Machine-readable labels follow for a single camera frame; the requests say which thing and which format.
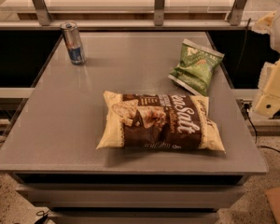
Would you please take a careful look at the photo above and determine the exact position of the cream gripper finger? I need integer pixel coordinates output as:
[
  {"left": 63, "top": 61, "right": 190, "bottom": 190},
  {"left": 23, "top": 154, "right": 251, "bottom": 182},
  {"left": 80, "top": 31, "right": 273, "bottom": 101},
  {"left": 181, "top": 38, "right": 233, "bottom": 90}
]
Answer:
[
  {"left": 252, "top": 59, "right": 280, "bottom": 118},
  {"left": 252, "top": 11, "right": 275, "bottom": 35}
]

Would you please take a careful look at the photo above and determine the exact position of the brown sea salt chip bag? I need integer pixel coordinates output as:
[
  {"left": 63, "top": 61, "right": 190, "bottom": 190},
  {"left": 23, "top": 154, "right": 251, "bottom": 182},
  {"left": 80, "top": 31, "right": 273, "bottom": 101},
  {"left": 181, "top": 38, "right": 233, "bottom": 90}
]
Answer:
[{"left": 98, "top": 91, "right": 224, "bottom": 151}]

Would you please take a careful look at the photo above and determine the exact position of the green chip bag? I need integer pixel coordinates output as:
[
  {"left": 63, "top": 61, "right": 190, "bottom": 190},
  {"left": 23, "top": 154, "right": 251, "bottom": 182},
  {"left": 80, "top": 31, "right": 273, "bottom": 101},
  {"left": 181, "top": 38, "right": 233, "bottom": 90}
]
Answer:
[{"left": 168, "top": 39, "right": 224, "bottom": 96}]

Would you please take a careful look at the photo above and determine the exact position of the silver blue redbull can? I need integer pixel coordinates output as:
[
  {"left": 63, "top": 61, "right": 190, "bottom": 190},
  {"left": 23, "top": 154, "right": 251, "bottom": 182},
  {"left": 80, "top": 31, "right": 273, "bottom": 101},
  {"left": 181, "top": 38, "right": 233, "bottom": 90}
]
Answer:
[{"left": 61, "top": 21, "right": 86, "bottom": 65}]

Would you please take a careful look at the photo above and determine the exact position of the grey drawer cabinet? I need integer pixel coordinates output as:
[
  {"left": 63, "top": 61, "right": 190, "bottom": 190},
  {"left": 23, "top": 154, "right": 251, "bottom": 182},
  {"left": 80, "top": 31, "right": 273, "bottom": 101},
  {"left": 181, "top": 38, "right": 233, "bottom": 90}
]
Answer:
[{"left": 0, "top": 32, "right": 267, "bottom": 224}]

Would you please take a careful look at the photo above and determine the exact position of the black power cable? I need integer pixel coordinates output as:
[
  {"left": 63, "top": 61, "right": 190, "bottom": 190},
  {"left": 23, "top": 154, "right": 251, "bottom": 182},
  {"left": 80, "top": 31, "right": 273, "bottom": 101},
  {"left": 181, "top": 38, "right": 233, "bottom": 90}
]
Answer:
[{"left": 239, "top": 100, "right": 280, "bottom": 156}]

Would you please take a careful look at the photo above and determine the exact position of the metal window frame rail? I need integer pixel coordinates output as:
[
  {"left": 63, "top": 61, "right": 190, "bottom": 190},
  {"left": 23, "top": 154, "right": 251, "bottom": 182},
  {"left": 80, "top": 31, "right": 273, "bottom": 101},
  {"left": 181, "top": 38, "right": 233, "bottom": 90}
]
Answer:
[{"left": 0, "top": 0, "right": 264, "bottom": 31}]

